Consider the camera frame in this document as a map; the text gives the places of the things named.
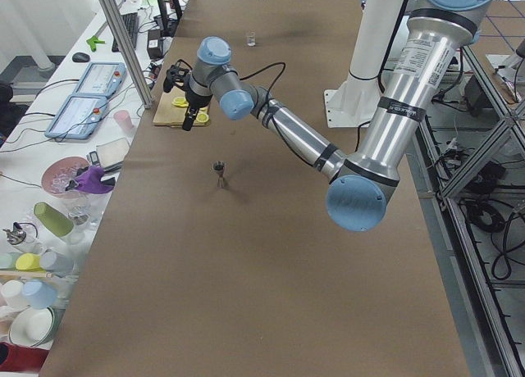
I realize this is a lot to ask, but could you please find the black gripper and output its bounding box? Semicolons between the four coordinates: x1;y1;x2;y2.
182;75;212;131

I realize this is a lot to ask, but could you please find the clear glass measuring cup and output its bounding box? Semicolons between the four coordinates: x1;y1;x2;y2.
246;32;256;47

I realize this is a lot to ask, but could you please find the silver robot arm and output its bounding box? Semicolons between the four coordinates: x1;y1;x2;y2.
182;0;492;231

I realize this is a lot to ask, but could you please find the pink plastic cup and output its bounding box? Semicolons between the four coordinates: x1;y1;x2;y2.
113;110;135;135

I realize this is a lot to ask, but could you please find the grey blue cup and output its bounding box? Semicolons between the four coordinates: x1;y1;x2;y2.
39;250;75;276

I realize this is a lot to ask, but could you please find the yellow cup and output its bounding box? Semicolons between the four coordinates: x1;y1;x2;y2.
15;253;43;271

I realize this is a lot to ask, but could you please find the mint green cup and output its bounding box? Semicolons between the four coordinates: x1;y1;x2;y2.
0;252;21;270

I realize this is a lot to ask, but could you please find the light blue cup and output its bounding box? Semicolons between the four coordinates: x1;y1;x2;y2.
21;279;57;310

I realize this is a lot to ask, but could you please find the white cup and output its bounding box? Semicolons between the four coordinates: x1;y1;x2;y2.
1;279;28;309

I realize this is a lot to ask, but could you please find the lemon slice outer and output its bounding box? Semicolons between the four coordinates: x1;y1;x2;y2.
196;111;209;124

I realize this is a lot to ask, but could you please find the wooden cutting board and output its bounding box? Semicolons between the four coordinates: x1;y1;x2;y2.
153;91;211;129

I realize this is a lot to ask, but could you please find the black power adapter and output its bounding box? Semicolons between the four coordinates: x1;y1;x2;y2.
147;29;164;60

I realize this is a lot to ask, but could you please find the black keyboard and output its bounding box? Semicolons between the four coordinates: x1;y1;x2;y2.
121;12;139;49

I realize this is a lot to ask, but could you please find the upper teach pendant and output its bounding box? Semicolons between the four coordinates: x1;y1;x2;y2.
74;61;126;98

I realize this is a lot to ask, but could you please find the teach pendant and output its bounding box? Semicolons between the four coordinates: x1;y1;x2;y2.
74;61;126;98
44;94;108;140

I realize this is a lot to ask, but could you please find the white kitchen scale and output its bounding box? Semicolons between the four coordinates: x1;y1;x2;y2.
96;138;130;169

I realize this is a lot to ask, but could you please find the black computer mouse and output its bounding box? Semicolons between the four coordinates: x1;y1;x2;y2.
71;52;90;63

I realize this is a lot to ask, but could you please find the lower teach pendant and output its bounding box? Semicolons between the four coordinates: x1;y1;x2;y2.
44;94;108;140

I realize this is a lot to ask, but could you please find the purple cloth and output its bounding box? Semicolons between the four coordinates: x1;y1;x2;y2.
65;166;116;194

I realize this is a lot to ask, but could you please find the pink bowl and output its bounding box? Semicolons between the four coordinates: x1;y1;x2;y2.
41;157;89;198

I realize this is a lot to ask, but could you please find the metal pourer bottle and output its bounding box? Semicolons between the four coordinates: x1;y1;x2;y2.
3;222;42;254

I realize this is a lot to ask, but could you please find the white bowl green rim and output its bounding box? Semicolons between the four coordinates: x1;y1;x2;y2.
8;307;55;347

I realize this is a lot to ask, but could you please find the red container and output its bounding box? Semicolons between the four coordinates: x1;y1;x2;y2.
1;342;49;373

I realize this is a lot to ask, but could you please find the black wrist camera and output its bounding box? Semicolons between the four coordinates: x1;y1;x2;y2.
162;63;191;93

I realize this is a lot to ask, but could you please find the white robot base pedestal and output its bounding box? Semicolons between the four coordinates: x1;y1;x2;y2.
324;0;409;128

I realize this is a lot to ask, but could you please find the aluminium frame post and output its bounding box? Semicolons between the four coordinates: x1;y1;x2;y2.
98;0;153;109

